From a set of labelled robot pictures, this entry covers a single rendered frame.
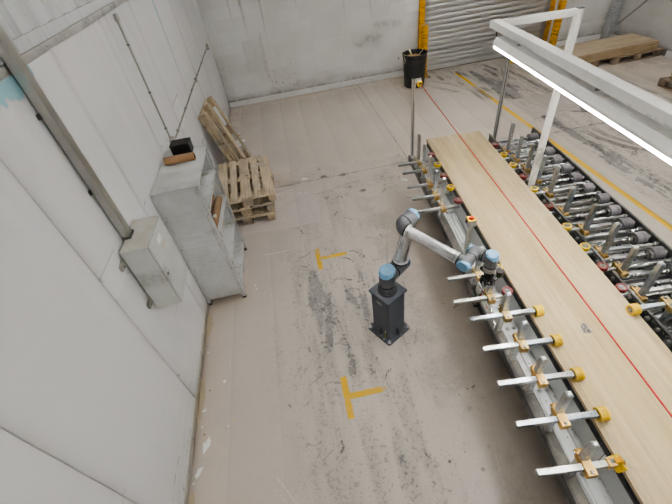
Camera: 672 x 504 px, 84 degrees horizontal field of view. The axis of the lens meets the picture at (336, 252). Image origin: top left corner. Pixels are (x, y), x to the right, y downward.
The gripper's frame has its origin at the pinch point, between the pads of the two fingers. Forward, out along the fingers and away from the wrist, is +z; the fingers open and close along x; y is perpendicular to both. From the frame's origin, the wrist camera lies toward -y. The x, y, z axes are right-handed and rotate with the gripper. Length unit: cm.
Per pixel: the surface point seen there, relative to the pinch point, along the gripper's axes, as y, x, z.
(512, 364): 49, 6, 31
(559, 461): 113, 6, 31
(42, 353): 70, -252, -84
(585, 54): -647, 476, 69
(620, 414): 99, 43, 11
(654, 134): 42, 36, -136
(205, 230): -116, -234, -5
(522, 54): -81, 36, -136
